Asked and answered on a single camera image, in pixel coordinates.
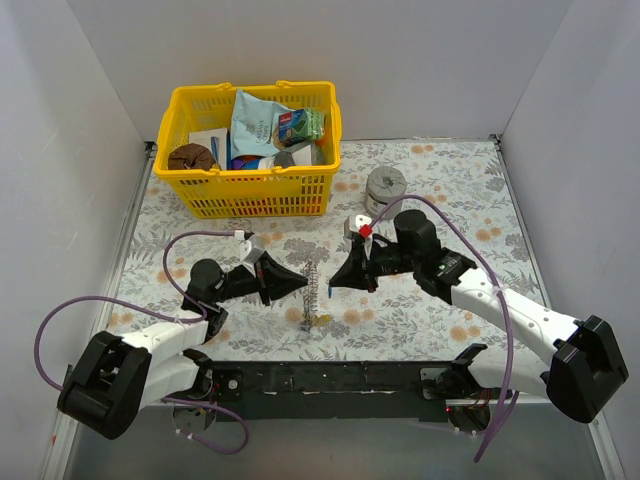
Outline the metal key organiser ring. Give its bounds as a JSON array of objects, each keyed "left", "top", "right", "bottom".
[{"left": 298, "top": 259, "right": 324, "bottom": 331}]

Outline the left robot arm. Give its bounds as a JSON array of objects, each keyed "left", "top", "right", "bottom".
[{"left": 57, "top": 252, "right": 308, "bottom": 439}]

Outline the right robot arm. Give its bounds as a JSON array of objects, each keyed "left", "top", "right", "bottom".
[{"left": 329, "top": 210, "right": 629, "bottom": 423}]

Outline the yellow plastic shopping basket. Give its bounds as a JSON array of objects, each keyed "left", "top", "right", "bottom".
[{"left": 154, "top": 80, "right": 342, "bottom": 219}]

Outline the floral table mat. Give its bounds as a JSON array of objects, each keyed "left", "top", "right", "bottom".
[{"left": 107, "top": 140, "right": 547, "bottom": 361}]

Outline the brown round pouch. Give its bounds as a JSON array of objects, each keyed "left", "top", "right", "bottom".
[{"left": 167, "top": 143, "right": 218, "bottom": 171}]

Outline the white blue box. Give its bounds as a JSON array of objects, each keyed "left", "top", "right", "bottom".
[{"left": 189, "top": 128, "right": 230, "bottom": 170}]

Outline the light blue chips bag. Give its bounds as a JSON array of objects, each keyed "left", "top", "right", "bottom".
[{"left": 230, "top": 89, "right": 292, "bottom": 159}]

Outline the blue green sponge pack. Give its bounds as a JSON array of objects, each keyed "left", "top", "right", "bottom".
[{"left": 278, "top": 108, "right": 325, "bottom": 147}]

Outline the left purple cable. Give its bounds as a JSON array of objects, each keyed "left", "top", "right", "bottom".
[{"left": 33, "top": 229, "right": 251, "bottom": 455}]

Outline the purple cable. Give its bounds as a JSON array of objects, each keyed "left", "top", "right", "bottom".
[
  {"left": 367, "top": 194, "right": 521, "bottom": 464},
  {"left": 33, "top": 229, "right": 251, "bottom": 455}
]

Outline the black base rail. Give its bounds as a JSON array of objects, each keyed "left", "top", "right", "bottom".
[{"left": 154, "top": 357, "right": 511, "bottom": 424}]

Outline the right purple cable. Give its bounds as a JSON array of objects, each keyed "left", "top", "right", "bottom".
[{"left": 367, "top": 194, "right": 521, "bottom": 464}]

